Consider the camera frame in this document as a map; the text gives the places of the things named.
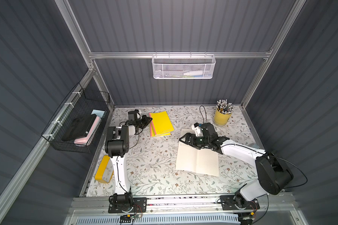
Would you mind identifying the yellow framed box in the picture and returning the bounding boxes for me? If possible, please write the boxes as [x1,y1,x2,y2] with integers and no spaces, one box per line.
[94,155,114,184]

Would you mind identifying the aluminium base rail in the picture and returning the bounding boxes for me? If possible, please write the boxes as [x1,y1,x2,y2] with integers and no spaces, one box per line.
[68,192,299,216]

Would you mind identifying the black wire wall basket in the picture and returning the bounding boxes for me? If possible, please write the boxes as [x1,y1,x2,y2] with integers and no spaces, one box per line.
[42,84,111,153]

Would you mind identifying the yellow cover notebook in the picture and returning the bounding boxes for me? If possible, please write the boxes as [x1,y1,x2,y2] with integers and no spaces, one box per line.
[149,124,171,137]
[149,111,174,135]

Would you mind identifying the white wire mesh basket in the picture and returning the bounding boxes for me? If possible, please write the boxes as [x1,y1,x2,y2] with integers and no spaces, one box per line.
[152,54,216,79]

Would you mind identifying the light blue sticky notes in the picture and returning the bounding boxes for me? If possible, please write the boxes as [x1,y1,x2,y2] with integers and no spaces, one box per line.
[91,110,105,118]

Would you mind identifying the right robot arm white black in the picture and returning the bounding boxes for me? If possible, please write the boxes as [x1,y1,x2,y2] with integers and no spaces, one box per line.
[179,123,294,210]

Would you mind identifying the bundle of pencils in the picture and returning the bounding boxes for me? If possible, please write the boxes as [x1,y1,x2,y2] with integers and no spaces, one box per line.
[217,99,234,114]

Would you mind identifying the yellow pencil cup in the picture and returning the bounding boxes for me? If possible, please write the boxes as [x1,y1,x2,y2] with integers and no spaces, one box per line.
[214,110,232,127]

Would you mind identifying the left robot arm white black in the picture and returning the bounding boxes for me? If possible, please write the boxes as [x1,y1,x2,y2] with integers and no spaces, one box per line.
[104,109,152,213]

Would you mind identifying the black pouch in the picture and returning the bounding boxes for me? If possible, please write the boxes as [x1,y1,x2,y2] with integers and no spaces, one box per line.
[62,114,96,141]

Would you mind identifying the cream lined notebook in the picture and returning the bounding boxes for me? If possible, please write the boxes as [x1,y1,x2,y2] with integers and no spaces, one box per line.
[175,141,219,177]

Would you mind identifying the white tube in basket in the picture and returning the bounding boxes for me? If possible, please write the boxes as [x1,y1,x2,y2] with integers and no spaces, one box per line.
[184,70,204,77]

